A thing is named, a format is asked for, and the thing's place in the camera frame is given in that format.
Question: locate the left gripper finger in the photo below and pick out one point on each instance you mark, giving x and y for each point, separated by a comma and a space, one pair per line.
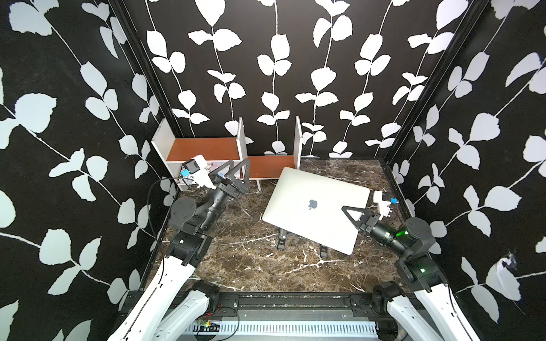
218, 168
241, 171

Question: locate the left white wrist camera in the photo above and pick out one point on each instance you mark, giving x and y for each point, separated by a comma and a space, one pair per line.
195, 169

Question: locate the black front rail base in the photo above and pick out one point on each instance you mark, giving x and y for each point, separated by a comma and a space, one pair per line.
226, 303

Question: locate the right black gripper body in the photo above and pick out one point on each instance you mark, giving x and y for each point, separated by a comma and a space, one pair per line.
371, 224

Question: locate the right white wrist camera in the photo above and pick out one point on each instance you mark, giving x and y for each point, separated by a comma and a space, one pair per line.
384, 201

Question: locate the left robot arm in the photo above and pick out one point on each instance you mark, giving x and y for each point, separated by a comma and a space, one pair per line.
153, 317

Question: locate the cartoon cover notebook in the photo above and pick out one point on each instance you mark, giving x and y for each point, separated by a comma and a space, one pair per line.
189, 182

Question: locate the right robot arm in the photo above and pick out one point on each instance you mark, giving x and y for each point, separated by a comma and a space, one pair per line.
431, 312

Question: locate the black folding laptop stand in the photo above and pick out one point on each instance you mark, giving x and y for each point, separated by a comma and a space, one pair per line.
291, 240

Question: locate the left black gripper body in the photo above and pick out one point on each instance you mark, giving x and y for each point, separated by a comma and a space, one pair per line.
231, 190

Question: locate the silver laptop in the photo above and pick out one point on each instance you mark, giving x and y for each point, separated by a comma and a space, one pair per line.
310, 206

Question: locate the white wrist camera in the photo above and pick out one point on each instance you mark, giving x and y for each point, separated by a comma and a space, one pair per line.
195, 169
384, 201

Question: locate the white and brown desk shelf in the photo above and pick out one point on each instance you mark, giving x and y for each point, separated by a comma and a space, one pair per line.
174, 152

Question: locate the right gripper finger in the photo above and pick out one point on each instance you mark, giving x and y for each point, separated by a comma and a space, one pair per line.
356, 212
355, 222

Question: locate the white slotted cable duct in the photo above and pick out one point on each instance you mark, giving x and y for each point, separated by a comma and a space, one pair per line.
302, 329

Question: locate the small circuit board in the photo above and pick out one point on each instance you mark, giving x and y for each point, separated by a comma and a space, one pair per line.
207, 326

